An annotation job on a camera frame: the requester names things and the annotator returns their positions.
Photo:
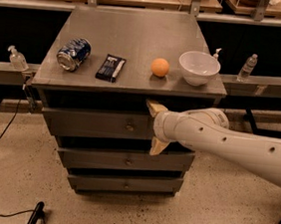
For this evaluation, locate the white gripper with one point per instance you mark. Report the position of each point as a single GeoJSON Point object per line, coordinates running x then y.
{"type": "Point", "coordinates": [159, 125]}

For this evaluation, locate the grey top drawer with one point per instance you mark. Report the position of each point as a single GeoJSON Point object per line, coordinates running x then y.
{"type": "Point", "coordinates": [99, 123]}

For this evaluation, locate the grey drawer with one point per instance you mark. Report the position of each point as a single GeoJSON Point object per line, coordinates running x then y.
{"type": "Point", "coordinates": [124, 159]}
{"type": "Point", "coordinates": [99, 123]}
{"type": "Point", "coordinates": [124, 183]}

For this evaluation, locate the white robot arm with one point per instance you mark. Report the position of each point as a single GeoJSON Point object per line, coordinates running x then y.
{"type": "Point", "coordinates": [208, 130]}

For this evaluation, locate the grey middle drawer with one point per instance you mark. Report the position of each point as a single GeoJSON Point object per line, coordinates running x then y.
{"type": "Point", "coordinates": [124, 159]}

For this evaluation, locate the grey bottom drawer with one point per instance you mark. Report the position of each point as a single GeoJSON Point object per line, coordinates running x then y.
{"type": "Point", "coordinates": [124, 183]}

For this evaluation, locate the grey drawer cabinet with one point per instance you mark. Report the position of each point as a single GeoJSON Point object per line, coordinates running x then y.
{"type": "Point", "coordinates": [139, 36]}

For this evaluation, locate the orange fruit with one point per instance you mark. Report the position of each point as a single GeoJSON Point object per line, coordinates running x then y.
{"type": "Point", "coordinates": [160, 67]}

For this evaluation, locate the white bowl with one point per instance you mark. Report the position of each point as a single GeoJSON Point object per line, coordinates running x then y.
{"type": "Point", "coordinates": [198, 68]}

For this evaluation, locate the black snack bar packet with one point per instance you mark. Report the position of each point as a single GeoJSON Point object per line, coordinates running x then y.
{"type": "Point", "coordinates": [110, 69]}

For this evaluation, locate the white pump bottle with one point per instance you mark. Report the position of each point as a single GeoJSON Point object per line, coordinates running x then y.
{"type": "Point", "coordinates": [216, 55]}

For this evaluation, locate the blue soda can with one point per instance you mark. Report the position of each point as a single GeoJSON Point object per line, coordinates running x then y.
{"type": "Point", "coordinates": [71, 56]}

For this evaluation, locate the clear water bottle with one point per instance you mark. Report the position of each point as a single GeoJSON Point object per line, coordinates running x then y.
{"type": "Point", "coordinates": [247, 68]}

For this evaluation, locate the black stand foot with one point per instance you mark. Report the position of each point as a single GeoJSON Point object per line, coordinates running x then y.
{"type": "Point", "coordinates": [37, 214]}

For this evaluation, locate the clear sanitizer bottle left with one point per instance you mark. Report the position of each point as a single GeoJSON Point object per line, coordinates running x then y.
{"type": "Point", "coordinates": [17, 59]}

